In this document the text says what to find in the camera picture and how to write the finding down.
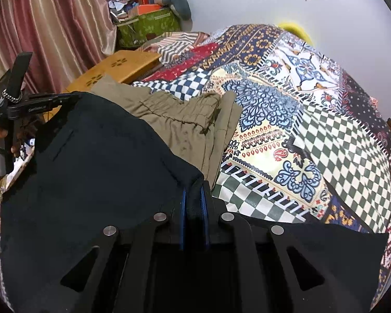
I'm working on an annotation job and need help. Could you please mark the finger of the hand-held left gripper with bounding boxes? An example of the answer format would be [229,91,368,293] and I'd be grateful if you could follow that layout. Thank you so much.
[52,92,84,105]

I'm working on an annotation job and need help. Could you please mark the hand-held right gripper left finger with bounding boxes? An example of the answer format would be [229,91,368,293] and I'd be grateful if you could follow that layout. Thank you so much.
[13,186,187,313]

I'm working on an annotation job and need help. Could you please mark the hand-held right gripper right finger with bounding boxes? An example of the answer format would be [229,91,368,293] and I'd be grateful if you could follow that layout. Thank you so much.
[200,182,375,313]

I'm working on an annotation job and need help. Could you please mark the black pants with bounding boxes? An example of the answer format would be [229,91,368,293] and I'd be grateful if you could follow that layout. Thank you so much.
[0,91,390,313]

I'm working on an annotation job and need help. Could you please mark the khaki pants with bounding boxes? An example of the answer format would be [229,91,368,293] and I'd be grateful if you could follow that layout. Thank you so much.
[90,74,243,183]

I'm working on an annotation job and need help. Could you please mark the small wooden table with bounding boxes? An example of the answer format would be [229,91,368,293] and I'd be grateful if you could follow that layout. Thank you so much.
[63,50,162,93]

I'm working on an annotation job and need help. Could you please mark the pink striped curtain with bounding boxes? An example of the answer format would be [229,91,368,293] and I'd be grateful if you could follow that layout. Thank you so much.
[0,0,131,89]

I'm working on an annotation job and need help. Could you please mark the pile of papers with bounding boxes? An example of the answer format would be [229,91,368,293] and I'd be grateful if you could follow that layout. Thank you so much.
[108,0,142,24]

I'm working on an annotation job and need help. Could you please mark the green patterned box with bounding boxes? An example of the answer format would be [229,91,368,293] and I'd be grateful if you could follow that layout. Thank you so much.
[115,8,182,49]

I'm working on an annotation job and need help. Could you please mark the orange box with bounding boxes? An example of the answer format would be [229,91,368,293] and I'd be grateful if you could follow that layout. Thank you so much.
[127,3,162,17]

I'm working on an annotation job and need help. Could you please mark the striped cloth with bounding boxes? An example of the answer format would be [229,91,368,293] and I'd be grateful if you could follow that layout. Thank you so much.
[139,31,211,66]

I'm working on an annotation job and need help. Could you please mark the patchwork printed blanket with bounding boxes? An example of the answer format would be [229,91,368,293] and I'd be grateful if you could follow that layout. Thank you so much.
[130,23,391,271]

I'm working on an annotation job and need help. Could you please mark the yellow pillow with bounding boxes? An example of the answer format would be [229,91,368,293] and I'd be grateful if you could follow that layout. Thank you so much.
[276,22,314,44]

